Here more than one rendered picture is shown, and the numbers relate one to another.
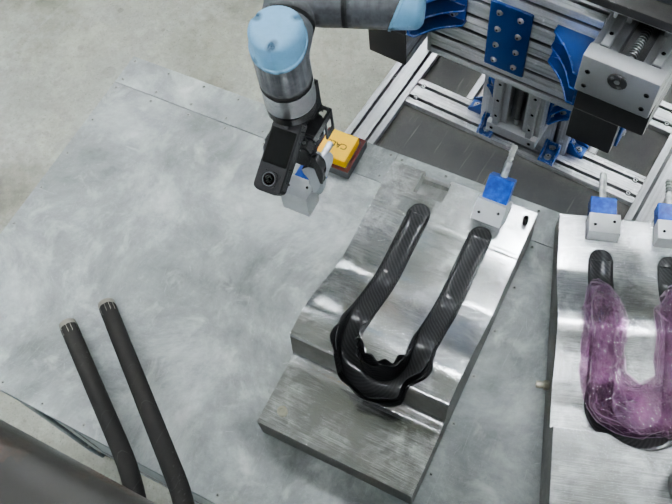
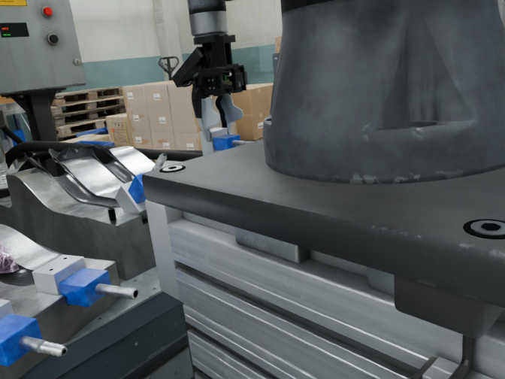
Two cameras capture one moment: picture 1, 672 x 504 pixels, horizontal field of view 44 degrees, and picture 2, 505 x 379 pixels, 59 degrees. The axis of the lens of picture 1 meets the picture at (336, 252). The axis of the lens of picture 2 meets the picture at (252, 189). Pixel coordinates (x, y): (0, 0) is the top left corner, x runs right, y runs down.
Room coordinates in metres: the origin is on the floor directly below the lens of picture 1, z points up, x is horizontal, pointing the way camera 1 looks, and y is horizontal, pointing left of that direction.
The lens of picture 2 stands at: (0.91, -0.92, 1.10)
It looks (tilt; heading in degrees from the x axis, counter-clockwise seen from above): 16 degrees down; 96
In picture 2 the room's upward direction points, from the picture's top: 6 degrees counter-clockwise
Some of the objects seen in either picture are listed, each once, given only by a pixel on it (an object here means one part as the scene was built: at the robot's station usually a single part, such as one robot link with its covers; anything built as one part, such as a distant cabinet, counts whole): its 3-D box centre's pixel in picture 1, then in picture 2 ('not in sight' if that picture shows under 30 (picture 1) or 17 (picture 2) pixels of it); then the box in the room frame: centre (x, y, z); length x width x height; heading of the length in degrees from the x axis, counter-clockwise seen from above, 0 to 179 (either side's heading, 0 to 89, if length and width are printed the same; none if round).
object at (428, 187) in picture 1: (432, 192); not in sight; (0.72, -0.18, 0.87); 0.05 x 0.05 x 0.04; 54
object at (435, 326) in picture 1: (412, 297); (98, 172); (0.52, -0.10, 0.92); 0.35 x 0.16 x 0.09; 144
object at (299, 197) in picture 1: (312, 172); (230, 142); (0.76, 0.01, 0.93); 0.13 x 0.05 x 0.05; 144
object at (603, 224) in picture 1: (602, 206); (92, 287); (0.64, -0.46, 0.86); 0.13 x 0.05 x 0.05; 161
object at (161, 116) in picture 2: not in sight; (180, 122); (-0.42, 4.16, 0.47); 1.22 x 0.80 x 0.94; 146
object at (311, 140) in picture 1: (297, 121); (216, 66); (0.75, 0.02, 1.09); 0.09 x 0.08 x 0.12; 144
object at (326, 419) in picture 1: (402, 315); (104, 194); (0.51, -0.09, 0.87); 0.50 x 0.26 x 0.14; 144
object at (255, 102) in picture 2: not in sight; (233, 116); (0.08, 5.04, 0.37); 1.20 x 0.82 x 0.74; 150
